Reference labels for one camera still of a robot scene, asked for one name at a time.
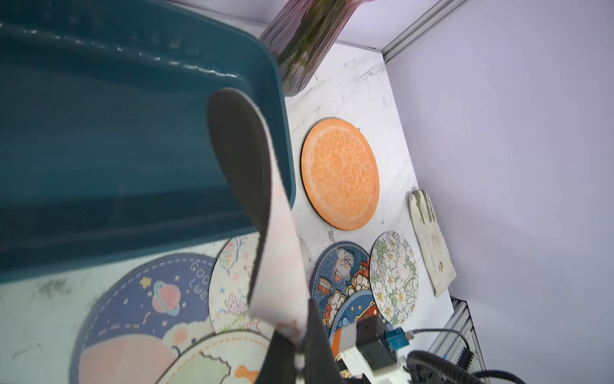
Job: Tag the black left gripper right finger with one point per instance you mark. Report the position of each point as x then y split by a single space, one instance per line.
320 365

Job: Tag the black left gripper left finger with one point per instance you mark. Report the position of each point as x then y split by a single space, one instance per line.
278 367

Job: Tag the blue bears small coaster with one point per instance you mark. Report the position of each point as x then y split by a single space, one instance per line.
341 271

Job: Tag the pink bunny white coaster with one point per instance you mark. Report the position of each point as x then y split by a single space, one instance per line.
243 146

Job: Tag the green floral white coaster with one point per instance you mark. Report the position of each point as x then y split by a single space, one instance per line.
393 277

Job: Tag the blue bears large coaster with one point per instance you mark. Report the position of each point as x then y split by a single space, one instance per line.
359 306

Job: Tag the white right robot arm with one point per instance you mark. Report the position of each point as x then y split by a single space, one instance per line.
368 352

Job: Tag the teal storage box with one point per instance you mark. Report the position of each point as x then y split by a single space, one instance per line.
105 150

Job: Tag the white butterfly round coaster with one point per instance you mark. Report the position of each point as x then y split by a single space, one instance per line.
229 288

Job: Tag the purple planet round coaster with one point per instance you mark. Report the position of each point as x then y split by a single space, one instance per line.
145 322

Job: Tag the orange round coaster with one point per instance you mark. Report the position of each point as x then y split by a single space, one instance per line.
340 174

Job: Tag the glass vase with flowers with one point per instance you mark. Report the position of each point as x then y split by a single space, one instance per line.
302 34

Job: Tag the aluminium frame post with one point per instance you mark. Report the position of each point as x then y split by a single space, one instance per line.
432 17

